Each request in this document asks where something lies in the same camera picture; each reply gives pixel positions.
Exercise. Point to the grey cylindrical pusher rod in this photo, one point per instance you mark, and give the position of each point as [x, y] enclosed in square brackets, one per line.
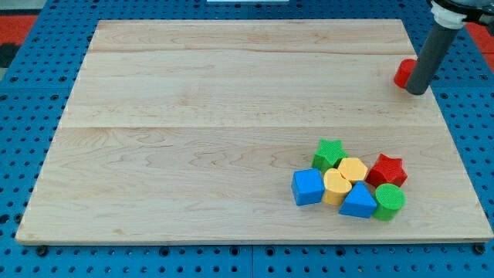
[429, 59]

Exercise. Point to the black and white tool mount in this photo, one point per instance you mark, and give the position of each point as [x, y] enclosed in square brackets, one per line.
[454, 14]

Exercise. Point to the red circle block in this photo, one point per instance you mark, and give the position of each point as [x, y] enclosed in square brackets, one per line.
[403, 72]

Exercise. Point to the green circle block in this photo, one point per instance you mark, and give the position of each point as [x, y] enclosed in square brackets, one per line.
[390, 200]

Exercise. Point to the light wooden board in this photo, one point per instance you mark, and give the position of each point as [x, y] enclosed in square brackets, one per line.
[189, 132]

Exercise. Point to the red star block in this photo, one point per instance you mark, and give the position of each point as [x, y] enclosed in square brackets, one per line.
[387, 170]

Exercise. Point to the yellow hexagon block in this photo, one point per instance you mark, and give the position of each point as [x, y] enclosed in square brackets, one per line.
[353, 170]

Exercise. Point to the green star block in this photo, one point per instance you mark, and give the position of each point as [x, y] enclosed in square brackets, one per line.
[328, 155]

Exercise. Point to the yellow heart block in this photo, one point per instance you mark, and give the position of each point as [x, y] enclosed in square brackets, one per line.
[336, 187]

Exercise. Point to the blue triangle block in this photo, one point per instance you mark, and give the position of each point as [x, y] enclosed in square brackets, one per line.
[359, 202]

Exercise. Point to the blue square block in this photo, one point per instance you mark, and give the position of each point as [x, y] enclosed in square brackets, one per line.
[307, 186]

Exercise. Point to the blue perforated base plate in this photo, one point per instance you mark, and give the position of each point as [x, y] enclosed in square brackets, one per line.
[34, 91]

